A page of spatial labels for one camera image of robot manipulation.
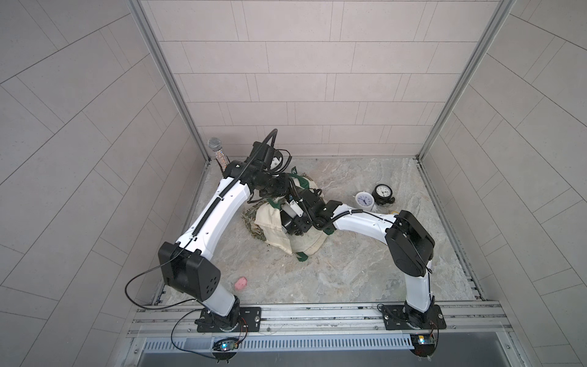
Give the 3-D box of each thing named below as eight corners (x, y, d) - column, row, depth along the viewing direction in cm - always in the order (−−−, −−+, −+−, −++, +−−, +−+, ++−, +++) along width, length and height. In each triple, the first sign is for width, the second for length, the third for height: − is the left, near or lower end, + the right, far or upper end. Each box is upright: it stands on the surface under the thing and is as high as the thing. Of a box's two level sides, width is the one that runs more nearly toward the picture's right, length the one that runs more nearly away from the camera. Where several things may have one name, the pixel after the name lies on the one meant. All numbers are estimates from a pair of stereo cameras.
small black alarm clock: (374, 206, 100) (376, 201, 97) (370, 188, 106) (372, 183, 103) (393, 206, 100) (395, 201, 97) (388, 188, 106) (390, 183, 104)
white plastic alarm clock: (361, 209, 99) (362, 205, 97) (353, 197, 104) (354, 193, 101) (374, 205, 101) (376, 201, 99) (366, 193, 105) (368, 188, 103)
